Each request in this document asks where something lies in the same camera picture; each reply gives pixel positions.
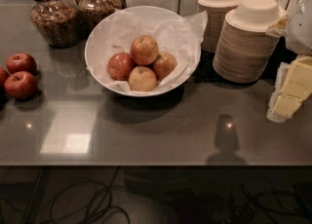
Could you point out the white bowl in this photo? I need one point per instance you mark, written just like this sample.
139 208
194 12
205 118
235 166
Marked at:
97 39

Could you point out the rear stack of paper bowls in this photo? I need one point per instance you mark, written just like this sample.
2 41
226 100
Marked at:
216 11

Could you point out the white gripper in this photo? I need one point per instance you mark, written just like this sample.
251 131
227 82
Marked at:
300 28

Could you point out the red-yellow apple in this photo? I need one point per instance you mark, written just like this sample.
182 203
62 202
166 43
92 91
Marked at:
144 50

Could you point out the glass granola jar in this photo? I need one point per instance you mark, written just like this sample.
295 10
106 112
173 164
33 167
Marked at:
56 22
94 11

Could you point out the front stack of paper bowls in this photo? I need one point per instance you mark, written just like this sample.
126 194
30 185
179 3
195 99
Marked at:
244 48

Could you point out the left red apple in bowl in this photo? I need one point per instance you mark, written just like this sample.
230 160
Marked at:
120 66

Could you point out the right apple in bowl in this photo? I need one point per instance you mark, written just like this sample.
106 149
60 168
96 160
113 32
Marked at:
164 65

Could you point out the red apple at left edge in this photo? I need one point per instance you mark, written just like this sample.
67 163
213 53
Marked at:
3 77

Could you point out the upper red apple on table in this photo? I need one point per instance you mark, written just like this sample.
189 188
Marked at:
21 62

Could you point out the middle glass granola jar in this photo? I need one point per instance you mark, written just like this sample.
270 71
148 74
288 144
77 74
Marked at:
94 11

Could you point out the left glass granola jar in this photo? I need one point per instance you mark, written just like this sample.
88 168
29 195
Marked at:
56 22

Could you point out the red apple on table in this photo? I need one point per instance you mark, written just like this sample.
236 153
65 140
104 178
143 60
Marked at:
21 62
21 85

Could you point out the white paper liner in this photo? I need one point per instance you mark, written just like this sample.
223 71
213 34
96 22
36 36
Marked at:
175 33

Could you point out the front yellow apple in bowl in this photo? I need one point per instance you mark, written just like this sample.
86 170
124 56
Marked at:
142 79

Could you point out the stack of paper bowls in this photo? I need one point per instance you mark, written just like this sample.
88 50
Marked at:
244 48
216 11

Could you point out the lower red apple on table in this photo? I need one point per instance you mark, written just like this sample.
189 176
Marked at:
21 85

